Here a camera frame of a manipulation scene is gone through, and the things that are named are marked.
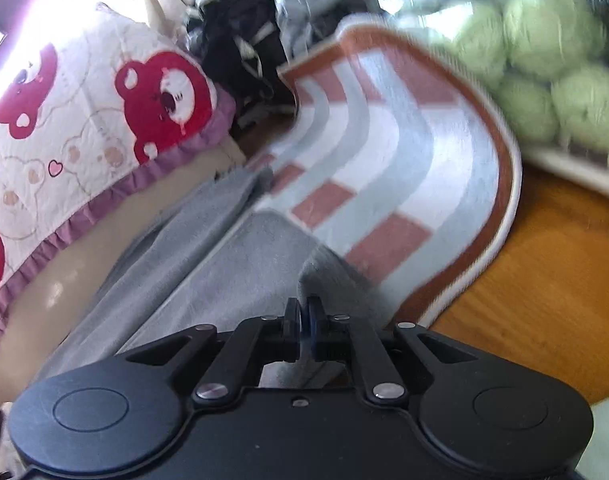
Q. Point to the green plush cushion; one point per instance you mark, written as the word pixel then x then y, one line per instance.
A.
pixel 545 62

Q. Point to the bear print quilt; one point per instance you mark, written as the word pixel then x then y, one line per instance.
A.
pixel 92 117

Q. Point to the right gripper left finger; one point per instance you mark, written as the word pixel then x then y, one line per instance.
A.
pixel 291 331

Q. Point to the checkered red white rug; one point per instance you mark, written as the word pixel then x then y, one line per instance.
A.
pixel 398 162

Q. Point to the grey garment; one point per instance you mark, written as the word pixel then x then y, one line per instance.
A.
pixel 212 259

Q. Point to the beige bed base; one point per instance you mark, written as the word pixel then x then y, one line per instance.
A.
pixel 53 303

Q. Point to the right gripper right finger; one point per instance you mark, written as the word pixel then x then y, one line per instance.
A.
pixel 316 319

